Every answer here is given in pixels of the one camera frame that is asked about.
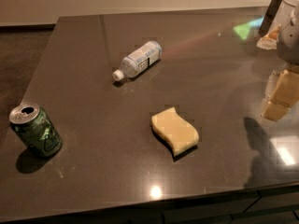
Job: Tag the white gripper with vents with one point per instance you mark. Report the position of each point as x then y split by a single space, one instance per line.
289 45

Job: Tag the yellow wavy sponge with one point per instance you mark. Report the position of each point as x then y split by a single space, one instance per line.
178 133

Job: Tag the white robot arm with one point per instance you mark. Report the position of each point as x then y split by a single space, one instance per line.
284 11

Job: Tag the white crumpled wrapper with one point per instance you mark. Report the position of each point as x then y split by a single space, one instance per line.
269 41

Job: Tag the black box at table edge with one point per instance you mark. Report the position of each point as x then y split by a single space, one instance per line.
269 16

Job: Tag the clear plastic water bottle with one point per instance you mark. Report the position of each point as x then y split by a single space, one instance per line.
138 61

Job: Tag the green aluminium drink can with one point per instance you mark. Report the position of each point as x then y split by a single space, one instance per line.
34 127

